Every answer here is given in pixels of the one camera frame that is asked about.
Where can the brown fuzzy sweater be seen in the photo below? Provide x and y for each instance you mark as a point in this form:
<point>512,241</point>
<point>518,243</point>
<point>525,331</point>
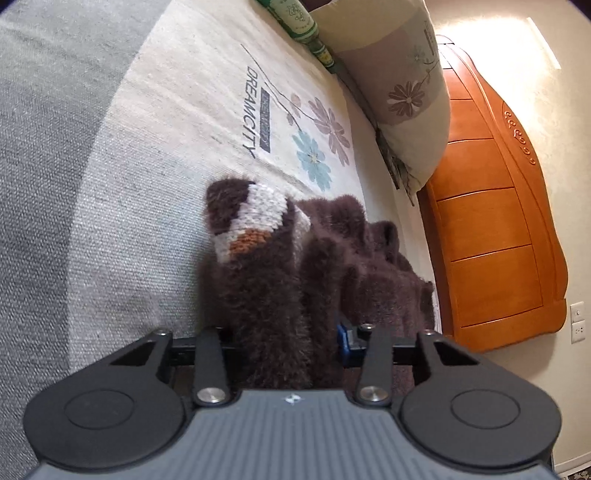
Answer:
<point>277,300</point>

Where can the white wall socket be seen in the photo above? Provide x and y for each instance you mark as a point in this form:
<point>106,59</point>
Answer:
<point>578,323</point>

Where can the green glass bottle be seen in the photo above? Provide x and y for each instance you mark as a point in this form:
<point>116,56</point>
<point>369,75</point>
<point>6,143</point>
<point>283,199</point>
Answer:
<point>295,21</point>

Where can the wooden headboard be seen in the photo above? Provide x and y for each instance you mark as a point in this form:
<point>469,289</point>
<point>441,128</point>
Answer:
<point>489,207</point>

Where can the floral patchwork pillow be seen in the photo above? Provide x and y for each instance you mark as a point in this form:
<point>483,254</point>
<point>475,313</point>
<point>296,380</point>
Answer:
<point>392,69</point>

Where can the dark patterned flat case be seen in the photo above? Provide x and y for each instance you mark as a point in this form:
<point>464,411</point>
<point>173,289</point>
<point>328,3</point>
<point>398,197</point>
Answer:
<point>395,166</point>

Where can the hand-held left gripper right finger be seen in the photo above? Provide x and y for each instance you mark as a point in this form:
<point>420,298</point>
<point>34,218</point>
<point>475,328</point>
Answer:
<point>342,344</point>

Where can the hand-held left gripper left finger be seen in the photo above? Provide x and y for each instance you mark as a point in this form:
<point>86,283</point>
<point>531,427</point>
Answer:
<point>207,360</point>

